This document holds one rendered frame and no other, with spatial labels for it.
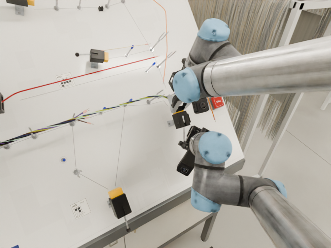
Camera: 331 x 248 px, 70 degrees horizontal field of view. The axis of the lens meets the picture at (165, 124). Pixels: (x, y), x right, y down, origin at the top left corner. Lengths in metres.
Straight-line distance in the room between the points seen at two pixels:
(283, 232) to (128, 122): 0.61
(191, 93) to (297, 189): 1.96
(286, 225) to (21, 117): 0.74
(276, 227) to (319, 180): 2.11
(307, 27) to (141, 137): 1.16
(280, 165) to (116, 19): 1.98
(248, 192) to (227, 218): 1.36
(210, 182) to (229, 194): 0.05
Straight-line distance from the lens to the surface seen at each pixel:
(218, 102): 1.03
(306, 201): 2.32
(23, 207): 0.84
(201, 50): 0.66
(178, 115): 0.85
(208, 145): 0.55
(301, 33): 1.66
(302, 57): 0.38
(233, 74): 0.44
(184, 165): 0.76
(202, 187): 0.59
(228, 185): 0.59
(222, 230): 1.91
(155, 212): 0.93
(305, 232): 0.42
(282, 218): 0.46
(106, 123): 0.85
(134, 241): 1.13
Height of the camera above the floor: 1.65
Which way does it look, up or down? 39 degrees down
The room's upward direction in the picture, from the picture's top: 4 degrees clockwise
